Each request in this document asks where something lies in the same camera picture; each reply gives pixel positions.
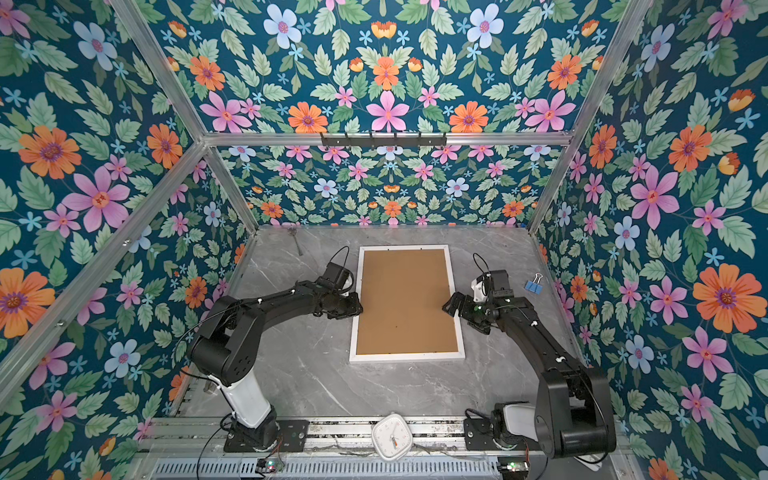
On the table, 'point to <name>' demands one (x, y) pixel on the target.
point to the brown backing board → (403, 293)
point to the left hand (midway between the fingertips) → (365, 303)
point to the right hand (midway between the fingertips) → (455, 311)
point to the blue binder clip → (534, 285)
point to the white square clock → (392, 437)
